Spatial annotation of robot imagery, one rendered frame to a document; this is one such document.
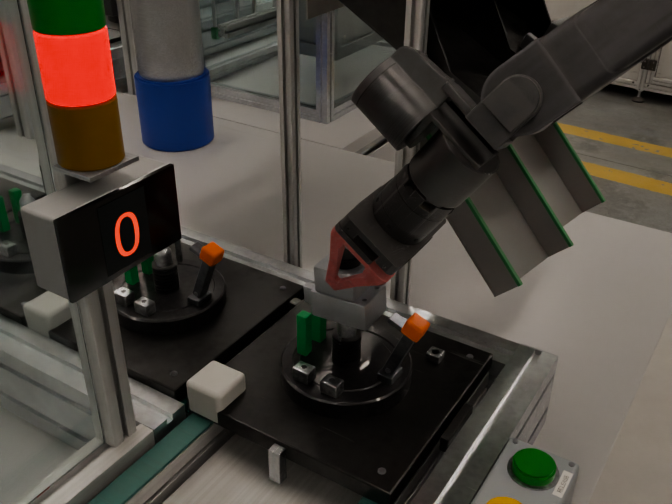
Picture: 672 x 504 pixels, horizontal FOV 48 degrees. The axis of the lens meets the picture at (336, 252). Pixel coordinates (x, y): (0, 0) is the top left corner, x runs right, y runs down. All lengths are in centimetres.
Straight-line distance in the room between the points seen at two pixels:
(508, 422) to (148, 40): 109
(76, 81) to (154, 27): 103
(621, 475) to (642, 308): 35
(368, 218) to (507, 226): 36
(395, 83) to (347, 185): 87
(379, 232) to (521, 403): 27
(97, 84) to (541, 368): 56
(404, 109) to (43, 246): 30
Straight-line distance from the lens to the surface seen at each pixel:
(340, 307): 74
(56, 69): 57
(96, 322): 70
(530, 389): 85
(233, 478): 80
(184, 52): 160
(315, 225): 133
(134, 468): 78
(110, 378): 74
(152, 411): 82
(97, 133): 58
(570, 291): 121
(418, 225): 65
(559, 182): 115
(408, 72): 63
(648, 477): 94
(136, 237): 63
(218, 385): 79
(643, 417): 101
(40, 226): 59
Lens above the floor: 149
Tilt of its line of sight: 30 degrees down
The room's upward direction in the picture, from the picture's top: 1 degrees clockwise
